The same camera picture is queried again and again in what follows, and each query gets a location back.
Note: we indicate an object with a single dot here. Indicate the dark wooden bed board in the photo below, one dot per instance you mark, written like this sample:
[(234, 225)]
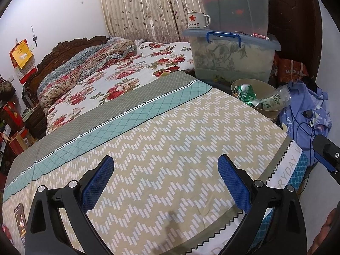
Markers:
[(292, 18)]

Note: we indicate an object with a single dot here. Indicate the beige round waste bin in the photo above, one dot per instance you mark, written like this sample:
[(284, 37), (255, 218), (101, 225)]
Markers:
[(255, 82)]

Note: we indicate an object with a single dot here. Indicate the brown paper bag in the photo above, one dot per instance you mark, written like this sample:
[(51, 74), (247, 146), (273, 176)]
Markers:
[(18, 143)]

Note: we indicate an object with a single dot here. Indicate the patterned folded quilt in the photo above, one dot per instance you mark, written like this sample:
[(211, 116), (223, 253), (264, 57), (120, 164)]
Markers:
[(87, 61)]

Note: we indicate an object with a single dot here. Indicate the blue clothing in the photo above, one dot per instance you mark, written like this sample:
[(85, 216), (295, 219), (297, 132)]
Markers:
[(300, 98)]

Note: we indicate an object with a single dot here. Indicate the carved wooden headboard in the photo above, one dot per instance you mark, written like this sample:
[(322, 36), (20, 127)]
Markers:
[(79, 43)]

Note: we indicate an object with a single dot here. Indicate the white enamel mug red star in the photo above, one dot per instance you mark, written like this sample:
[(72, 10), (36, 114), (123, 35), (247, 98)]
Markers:
[(195, 20)]

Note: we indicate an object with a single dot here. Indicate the dark wooden nightstand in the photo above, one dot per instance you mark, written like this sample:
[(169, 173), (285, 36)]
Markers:
[(34, 122)]

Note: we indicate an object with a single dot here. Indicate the teal patterned cloth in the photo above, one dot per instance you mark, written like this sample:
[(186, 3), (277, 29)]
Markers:
[(298, 170)]

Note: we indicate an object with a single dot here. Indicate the floral paper cup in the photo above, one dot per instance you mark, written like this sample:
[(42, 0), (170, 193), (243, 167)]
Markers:
[(272, 102)]

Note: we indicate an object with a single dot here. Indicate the yellow and red wall calendar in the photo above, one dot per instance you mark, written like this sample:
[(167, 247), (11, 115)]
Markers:
[(21, 54)]

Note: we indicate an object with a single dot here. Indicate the small red packet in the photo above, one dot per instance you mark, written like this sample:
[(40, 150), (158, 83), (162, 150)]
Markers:
[(260, 35)]

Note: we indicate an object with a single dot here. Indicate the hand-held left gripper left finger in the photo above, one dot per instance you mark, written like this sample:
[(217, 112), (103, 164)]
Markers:
[(97, 183)]

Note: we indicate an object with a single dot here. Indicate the black smartphone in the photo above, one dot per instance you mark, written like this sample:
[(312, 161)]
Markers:
[(20, 217)]

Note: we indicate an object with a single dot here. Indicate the black hanging tassel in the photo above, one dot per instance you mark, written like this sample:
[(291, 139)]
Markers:
[(34, 38)]

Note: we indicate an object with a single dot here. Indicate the orange bag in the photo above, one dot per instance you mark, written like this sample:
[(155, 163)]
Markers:
[(289, 69)]

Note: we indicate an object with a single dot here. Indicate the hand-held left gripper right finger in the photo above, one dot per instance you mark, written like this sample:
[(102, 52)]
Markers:
[(235, 183)]

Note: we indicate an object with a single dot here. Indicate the leaf patterned curtain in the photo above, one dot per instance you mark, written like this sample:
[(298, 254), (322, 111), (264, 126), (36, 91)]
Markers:
[(138, 8)]

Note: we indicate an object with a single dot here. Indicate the clear plastic cup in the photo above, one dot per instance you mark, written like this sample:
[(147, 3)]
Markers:
[(284, 93)]

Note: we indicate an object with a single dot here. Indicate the crushed green can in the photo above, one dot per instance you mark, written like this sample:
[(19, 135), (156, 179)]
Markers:
[(245, 94)]

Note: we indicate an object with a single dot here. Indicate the zigzag patterned table cloth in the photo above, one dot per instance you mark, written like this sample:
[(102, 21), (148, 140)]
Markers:
[(164, 138)]

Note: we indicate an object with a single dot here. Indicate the floral bed sheet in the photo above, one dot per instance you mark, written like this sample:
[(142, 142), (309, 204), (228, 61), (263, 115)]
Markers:
[(148, 63)]

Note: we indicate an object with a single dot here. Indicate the clear storage box teal lid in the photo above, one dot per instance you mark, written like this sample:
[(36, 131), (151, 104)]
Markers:
[(233, 5)]

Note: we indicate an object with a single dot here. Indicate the red box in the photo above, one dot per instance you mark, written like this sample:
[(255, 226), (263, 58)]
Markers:
[(12, 114)]

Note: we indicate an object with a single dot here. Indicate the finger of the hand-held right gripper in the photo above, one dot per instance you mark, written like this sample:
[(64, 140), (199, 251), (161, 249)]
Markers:
[(328, 151)]

